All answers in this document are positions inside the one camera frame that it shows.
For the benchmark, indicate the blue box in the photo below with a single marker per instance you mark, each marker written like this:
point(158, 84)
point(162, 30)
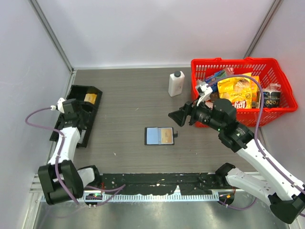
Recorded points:
point(211, 78)

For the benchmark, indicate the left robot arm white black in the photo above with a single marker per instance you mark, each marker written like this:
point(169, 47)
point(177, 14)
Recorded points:
point(60, 180)

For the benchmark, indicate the green sponge pack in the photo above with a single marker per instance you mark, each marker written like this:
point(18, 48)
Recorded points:
point(221, 73)

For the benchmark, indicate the yellow Lays chips bag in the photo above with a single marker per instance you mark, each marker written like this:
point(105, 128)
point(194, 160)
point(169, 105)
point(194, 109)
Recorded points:
point(237, 90)

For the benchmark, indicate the black compartment tray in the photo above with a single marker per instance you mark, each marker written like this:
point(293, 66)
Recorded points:
point(88, 111)

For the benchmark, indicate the white bottle black cap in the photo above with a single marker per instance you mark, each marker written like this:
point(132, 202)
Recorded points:
point(176, 81)

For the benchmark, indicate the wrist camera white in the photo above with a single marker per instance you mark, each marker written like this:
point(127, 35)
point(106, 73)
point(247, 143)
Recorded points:
point(58, 106)
point(204, 91)

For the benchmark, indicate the white cable duct rail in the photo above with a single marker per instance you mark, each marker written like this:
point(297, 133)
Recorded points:
point(175, 197)

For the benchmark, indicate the gold VIP card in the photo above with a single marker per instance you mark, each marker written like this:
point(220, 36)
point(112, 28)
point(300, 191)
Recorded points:
point(166, 135)

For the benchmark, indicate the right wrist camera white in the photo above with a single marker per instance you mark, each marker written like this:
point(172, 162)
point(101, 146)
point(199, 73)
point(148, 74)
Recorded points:
point(204, 91)

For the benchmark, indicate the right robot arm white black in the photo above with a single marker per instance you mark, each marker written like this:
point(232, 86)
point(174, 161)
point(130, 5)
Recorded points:
point(280, 190)

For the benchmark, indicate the yellow card in tray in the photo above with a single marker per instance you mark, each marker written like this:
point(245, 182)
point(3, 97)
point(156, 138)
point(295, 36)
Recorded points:
point(91, 98)

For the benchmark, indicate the black snack package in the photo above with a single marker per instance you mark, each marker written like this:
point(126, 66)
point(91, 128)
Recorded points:
point(272, 95)

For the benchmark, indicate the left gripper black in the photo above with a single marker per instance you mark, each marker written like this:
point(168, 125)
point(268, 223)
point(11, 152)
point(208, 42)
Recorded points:
point(79, 109)

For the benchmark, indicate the red plastic shopping basket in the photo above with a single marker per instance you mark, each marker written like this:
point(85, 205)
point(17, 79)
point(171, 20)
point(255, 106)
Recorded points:
point(264, 70)

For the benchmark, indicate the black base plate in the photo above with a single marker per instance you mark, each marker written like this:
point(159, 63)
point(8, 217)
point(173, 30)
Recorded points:
point(160, 184)

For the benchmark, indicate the orange snack box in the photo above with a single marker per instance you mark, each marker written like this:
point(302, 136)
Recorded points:
point(255, 95)

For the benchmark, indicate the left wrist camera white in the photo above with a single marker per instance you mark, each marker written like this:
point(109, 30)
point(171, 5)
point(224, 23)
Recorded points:
point(58, 106)

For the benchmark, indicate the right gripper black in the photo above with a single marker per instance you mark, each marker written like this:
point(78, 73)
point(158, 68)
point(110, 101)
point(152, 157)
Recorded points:
point(179, 116)

